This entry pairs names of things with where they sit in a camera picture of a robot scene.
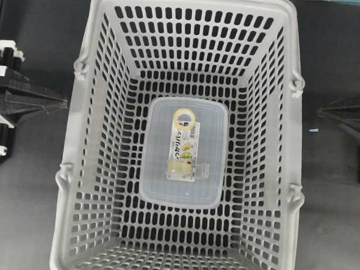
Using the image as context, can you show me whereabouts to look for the tape roll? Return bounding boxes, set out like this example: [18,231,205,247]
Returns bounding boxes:
[173,108,196,128]

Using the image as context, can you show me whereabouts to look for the clear plastic food container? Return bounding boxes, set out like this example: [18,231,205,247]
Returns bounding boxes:
[139,97,229,210]

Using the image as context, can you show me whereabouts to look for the grey plastic shopping basket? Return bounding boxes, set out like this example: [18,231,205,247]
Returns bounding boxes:
[50,0,305,270]

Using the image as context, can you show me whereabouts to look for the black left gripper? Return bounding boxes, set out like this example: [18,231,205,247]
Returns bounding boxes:
[0,40,68,164]

